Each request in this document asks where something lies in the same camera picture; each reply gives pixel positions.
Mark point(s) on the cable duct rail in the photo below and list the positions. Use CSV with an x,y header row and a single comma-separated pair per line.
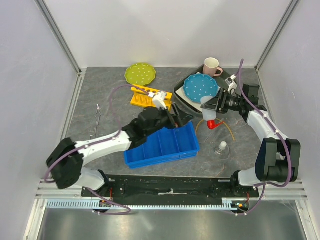
x,y
96,204

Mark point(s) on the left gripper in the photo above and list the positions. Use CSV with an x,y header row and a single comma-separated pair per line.
x,y
180,120

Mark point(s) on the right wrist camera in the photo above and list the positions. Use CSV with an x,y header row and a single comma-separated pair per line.
x,y
231,83

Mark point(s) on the metal crucible tongs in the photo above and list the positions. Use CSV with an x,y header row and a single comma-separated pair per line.
x,y
97,115

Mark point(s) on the wash bottle red cap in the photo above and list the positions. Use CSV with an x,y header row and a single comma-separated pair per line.
x,y
210,117

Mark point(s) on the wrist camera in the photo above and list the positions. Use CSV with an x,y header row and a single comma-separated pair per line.
x,y
158,99
231,83

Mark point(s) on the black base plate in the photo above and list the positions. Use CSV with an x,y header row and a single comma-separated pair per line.
x,y
125,186

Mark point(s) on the pink mug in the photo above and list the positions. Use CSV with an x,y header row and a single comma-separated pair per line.
x,y
212,67

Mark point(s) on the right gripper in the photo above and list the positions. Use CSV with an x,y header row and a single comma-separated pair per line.
x,y
221,99

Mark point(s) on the glass flask white stopper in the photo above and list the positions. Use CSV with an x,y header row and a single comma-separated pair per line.
x,y
222,149

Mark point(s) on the yellow test tube rack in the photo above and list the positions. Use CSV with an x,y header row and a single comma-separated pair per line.
x,y
141,99

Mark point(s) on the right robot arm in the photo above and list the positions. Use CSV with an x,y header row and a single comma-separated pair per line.
x,y
277,162

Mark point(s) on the dark green tray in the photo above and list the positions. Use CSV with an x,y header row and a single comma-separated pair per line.
x,y
195,107

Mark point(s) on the blue plastic organizer tray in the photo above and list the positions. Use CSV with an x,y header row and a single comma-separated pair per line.
x,y
166,145

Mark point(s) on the yellow rubber tube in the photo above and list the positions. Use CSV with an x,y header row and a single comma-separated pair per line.
x,y
231,130

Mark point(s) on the blue dotted plate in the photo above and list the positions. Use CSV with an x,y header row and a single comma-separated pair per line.
x,y
198,87

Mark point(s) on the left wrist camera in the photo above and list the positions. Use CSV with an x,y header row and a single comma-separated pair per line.
x,y
158,99

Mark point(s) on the green dotted plate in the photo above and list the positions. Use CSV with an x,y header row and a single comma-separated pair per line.
x,y
140,74

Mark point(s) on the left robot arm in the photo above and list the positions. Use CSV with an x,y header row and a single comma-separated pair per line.
x,y
66,164

